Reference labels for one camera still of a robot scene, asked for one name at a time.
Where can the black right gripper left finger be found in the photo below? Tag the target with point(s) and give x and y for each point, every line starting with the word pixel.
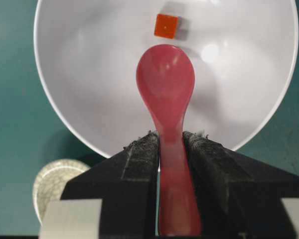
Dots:
pixel 126 183

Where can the red plastic spoon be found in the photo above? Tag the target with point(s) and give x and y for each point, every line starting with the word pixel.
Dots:
pixel 165 79

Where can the crackle-glazed ceramic spoon rest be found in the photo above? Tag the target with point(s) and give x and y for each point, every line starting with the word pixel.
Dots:
pixel 51 180

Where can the small red-orange block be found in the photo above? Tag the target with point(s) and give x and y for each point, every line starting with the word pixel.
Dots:
pixel 165 26

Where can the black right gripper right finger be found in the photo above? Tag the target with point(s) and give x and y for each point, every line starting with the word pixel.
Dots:
pixel 239 197

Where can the white plastic bowl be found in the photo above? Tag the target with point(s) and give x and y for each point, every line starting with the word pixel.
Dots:
pixel 243 52

